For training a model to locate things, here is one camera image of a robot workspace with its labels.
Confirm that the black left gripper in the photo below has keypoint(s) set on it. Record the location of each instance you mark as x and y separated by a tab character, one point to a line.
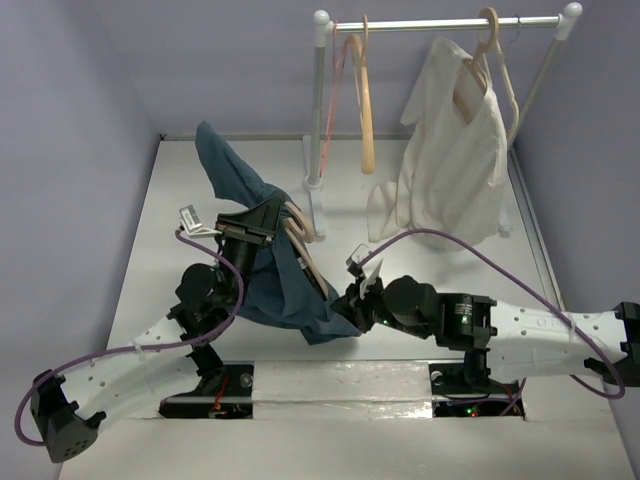
257	226

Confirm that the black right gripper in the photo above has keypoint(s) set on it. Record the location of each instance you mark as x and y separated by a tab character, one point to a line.
360	307

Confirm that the wooden hanger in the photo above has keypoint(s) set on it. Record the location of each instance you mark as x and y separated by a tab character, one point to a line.
477	67
358	45
301	233

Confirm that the blue t shirt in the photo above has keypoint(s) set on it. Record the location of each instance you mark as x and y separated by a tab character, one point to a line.
279	293

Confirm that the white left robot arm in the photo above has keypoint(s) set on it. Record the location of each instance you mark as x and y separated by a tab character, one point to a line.
73	403

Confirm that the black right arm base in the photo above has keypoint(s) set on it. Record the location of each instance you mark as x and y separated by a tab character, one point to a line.
468	387

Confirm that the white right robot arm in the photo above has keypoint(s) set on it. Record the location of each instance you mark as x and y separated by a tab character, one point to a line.
502	342

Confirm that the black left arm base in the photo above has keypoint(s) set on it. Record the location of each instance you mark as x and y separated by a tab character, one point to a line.
224	391

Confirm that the white shirt on hanger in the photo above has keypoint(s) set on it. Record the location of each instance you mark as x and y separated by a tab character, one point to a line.
454	169

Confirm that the silver clothes rack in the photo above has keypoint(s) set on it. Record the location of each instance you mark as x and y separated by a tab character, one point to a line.
316	143

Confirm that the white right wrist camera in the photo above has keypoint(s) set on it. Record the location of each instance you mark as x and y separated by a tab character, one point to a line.
365	270

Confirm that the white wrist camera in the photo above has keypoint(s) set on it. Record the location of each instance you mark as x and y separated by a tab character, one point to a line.
365	270
192	225

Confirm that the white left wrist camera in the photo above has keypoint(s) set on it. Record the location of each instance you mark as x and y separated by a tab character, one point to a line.
192	225

